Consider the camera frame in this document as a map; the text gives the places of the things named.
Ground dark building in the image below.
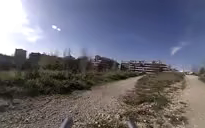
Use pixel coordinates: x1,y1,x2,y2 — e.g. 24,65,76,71
91,54,120,72

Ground gravel dirt path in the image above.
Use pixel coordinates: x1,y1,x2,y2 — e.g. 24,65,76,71
0,75,145,128

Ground terraced building with balconies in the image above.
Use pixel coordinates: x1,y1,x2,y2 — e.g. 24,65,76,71
120,59,174,74

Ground green bushes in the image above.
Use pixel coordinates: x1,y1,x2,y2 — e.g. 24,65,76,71
0,65,142,99

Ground dry grass strip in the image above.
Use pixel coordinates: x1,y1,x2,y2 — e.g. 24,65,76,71
89,71,191,128

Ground robot's own part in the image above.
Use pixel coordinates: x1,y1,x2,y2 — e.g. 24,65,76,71
59,117,73,128
127,119,138,128

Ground row of distant buildings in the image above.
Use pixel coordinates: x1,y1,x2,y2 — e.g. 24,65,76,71
0,48,78,70

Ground pale gravel side path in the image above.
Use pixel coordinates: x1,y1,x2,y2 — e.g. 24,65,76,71
182,74,205,128

